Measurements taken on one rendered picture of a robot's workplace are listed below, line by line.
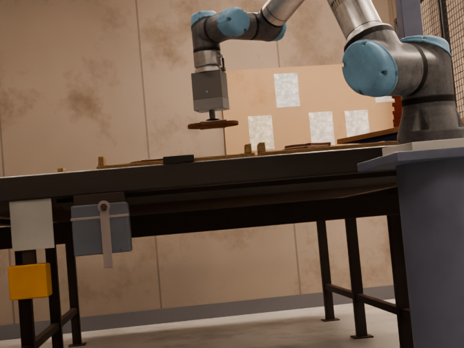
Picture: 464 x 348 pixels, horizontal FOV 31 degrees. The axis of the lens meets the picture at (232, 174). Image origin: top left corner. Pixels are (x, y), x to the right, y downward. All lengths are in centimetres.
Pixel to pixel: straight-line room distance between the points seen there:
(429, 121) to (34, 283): 98
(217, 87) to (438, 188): 73
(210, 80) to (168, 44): 498
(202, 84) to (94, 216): 50
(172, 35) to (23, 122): 146
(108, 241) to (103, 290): 503
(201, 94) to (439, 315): 88
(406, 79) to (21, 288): 101
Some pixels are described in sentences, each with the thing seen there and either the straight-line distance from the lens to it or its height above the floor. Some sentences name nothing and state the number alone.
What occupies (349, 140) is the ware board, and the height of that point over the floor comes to 103.
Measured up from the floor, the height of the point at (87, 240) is 75.
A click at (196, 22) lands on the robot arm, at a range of 230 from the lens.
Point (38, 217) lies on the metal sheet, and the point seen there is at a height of 81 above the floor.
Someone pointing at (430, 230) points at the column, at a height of 70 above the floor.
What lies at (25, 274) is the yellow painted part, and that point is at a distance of 204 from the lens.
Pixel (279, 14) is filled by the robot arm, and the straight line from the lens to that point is 224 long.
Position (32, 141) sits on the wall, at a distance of 708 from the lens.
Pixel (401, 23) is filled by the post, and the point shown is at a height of 169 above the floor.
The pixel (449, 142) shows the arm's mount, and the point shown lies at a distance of 182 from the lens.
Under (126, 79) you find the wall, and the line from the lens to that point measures 715.
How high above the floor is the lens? 75
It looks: 4 degrees up
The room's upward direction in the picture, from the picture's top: 5 degrees counter-clockwise
